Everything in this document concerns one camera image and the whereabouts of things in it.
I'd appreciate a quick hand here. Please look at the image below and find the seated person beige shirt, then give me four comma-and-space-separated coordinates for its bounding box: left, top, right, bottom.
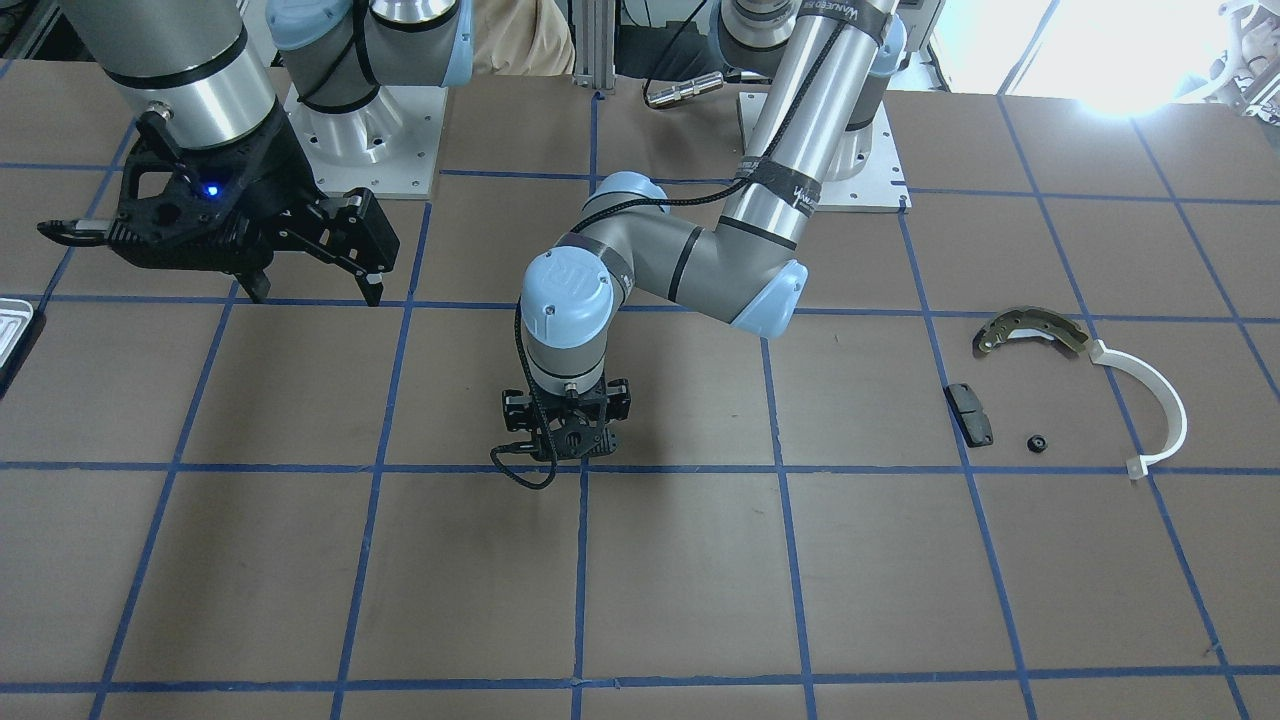
472, 1, 576, 77

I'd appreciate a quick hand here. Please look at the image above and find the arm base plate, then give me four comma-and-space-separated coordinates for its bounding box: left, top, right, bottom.
285, 86, 449, 200
790, 88, 911, 215

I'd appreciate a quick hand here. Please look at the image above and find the silver cylindrical connector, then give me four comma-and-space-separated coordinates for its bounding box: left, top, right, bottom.
644, 70, 724, 111

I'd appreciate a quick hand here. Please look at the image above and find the white curved plastic bracket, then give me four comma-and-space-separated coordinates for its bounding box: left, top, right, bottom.
1089, 340, 1189, 480

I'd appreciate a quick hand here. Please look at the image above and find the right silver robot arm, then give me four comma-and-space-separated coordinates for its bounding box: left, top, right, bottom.
38, 1, 475, 307

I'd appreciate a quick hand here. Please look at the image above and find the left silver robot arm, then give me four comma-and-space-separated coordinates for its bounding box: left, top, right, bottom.
492, 1, 904, 464

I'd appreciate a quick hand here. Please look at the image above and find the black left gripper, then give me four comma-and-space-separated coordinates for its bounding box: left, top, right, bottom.
500, 378, 631, 462

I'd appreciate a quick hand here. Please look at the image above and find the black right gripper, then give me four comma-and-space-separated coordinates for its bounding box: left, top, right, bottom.
37, 105, 401, 307

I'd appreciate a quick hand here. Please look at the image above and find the aluminium frame post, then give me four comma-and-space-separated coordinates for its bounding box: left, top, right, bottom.
570, 0, 618, 96

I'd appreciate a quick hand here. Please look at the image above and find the olive metal brake shoe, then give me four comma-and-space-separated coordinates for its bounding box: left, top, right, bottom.
972, 305, 1092, 356

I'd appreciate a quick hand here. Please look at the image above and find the dark grey brake pad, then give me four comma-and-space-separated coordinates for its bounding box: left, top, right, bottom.
943, 383, 995, 448

